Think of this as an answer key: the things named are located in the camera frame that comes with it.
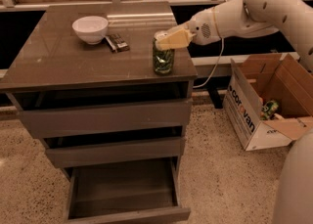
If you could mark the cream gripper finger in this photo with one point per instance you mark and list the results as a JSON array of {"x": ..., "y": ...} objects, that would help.
[
  {"x": 174, "y": 40},
  {"x": 177, "y": 28}
]

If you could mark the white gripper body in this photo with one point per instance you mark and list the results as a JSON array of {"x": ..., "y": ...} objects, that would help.
[{"x": 202, "y": 28}]

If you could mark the green soda can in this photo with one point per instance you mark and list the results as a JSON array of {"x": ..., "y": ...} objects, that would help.
[{"x": 163, "y": 61}]

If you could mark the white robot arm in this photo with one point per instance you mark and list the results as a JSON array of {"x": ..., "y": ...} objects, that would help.
[{"x": 294, "y": 18}]

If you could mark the top grey drawer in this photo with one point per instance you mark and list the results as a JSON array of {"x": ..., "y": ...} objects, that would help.
[{"x": 100, "y": 110}]

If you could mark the grey drawer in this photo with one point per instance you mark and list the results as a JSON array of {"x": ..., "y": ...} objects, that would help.
[
  {"x": 74, "y": 151},
  {"x": 131, "y": 192},
  {"x": 100, "y": 110}
]

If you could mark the middle grey drawer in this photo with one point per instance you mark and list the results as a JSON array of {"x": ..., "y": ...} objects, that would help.
[{"x": 74, "y": 151}]

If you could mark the grey drawer cabinet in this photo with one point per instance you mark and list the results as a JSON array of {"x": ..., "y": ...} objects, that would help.
[{"x": 53, "y": 58}]

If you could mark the bottom grey drawer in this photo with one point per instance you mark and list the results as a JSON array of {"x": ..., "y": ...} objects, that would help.
[{"x": 131, "y": 192}]

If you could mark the dark snack bar packet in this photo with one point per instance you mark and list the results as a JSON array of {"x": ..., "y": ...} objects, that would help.
[{"x": 116, "y": 43}]

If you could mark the white bowl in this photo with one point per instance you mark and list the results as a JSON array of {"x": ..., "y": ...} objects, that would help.
[{"x": 92, "y": 29}]

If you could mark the cardboard box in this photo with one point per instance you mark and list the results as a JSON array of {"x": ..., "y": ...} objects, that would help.
[{"x": 259, "y": 79}]

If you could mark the green snack bag in box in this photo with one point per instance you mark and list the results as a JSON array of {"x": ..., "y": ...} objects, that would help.
[{"x": 269, "y": 109}]

